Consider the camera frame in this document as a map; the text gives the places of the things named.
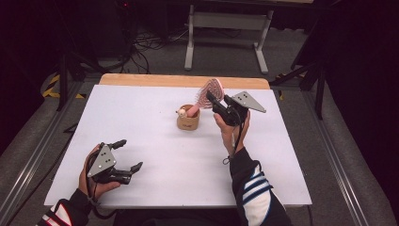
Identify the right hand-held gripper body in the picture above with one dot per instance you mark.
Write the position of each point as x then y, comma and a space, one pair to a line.
233, 111

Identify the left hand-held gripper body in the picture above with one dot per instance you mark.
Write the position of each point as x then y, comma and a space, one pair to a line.
102, 161

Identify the pink hairbrush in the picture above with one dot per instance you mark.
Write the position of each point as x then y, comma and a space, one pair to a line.
213, 86

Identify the brown round holder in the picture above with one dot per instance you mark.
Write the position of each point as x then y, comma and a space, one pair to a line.
188, 124

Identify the person's right hand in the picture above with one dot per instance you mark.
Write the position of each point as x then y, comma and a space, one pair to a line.
229, 135

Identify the person's left hand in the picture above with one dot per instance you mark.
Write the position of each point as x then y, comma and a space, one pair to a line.
100, 188

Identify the white table board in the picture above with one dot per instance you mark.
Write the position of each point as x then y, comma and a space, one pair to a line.
175, 169

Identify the wooden table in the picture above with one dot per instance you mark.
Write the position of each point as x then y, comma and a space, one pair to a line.
150, 80

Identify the grey metal stand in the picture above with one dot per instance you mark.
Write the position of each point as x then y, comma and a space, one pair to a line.
230, 21

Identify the yellow black hazard tape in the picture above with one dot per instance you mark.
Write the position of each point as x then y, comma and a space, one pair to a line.
50, 92

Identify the black tripod stand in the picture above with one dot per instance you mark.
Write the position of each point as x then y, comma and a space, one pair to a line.
320, 94

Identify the aluminium floor rail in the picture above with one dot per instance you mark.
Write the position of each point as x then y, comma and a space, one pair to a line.
335, 163
34, 160

